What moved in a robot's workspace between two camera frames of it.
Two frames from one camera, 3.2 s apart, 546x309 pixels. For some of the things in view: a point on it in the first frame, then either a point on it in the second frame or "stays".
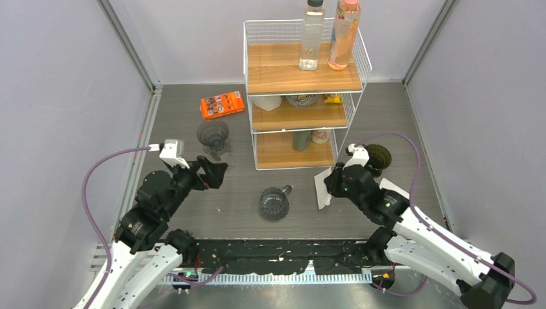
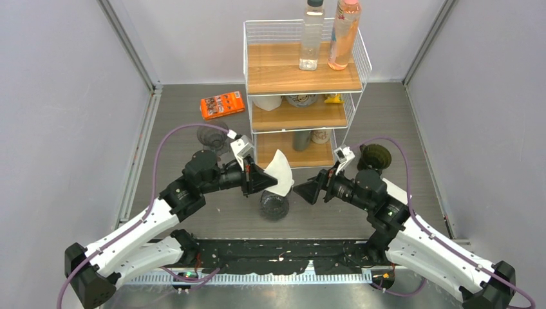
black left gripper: x=215 y=173 → x=254 y=179
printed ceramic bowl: x=302 y=101 stays
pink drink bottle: x=346 y=22 stays
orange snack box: x=221 y=105 stays
